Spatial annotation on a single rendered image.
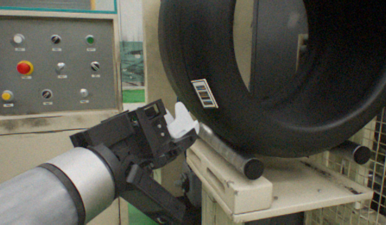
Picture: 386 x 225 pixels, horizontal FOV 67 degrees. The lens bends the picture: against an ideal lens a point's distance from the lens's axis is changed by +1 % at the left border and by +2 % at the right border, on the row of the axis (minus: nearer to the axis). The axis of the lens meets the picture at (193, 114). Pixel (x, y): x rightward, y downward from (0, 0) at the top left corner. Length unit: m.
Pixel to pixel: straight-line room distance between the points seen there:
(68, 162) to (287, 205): 0.52
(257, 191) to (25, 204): 0.47
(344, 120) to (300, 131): 0.11
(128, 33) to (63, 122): 8.54
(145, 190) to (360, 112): 0.53
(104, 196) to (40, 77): 0.96
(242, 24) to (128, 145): 0.69
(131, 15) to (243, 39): 8.80
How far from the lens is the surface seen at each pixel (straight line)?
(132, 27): 9.66
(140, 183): 0.36
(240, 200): 0.63
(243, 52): 0.97
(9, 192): 0.29
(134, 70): 9.59
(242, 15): 0.97
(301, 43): 1.23
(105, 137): 0.34
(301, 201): 0.73
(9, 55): 1.25
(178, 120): 0.43
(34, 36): 1.23
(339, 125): 0.71
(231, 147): 0.69
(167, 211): 0.39
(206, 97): 0.55
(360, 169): 1.31
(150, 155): 0.37
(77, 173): 0.30
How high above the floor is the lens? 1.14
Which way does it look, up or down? 12 degrees down
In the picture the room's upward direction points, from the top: straight up
